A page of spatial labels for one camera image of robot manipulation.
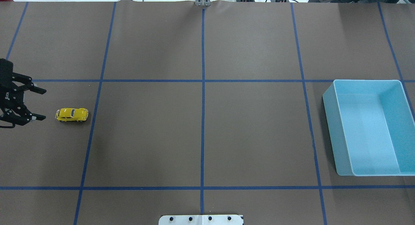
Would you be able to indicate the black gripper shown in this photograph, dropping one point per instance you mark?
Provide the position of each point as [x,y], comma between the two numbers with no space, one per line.
[7,98]

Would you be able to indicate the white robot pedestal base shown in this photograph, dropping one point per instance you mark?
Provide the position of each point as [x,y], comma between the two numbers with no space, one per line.
[231,219]

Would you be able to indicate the light blue plastic bin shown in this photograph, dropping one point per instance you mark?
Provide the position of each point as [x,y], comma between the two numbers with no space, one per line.
[371,128]

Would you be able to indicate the yellow beetle toy car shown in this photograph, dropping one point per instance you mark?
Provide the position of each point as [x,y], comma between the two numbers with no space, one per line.
[68,114]

